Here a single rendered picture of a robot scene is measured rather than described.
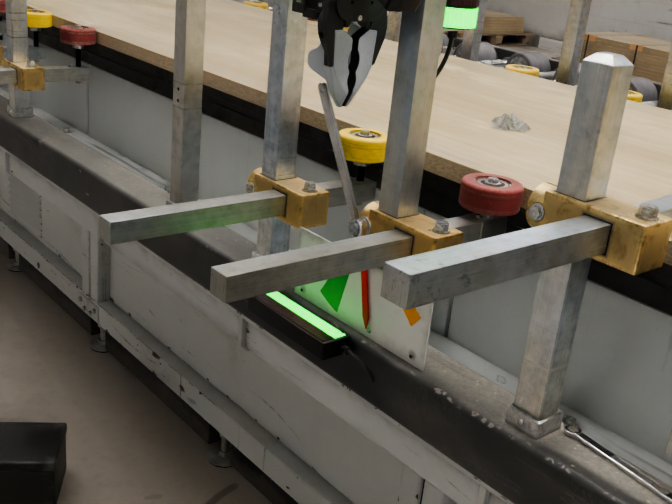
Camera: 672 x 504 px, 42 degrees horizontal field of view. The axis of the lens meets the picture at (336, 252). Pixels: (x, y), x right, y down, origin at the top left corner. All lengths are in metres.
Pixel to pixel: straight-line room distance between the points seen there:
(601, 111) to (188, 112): 0.78
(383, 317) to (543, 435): 0.25
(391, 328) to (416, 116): 0.27
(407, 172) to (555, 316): 0.26
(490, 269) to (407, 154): 0.34
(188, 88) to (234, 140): 0.31
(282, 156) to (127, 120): 0.92
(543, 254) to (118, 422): 1.59
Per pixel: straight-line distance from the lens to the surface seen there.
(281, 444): 1.86
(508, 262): 0.74
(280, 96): 1.22
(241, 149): 1.70
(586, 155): 0.87
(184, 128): 1.45
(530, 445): 0.97
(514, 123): 1.50
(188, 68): 1.43
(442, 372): 1.08
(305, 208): 1.20
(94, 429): 2.20
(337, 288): 1.16
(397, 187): 1.05
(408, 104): 1.03
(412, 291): 0.66
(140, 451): 2.12
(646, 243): 0.85
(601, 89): 0.86
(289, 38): 1.21
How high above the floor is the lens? 1.21
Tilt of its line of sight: 21 degrees down
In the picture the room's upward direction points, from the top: 6 degrees clockwise
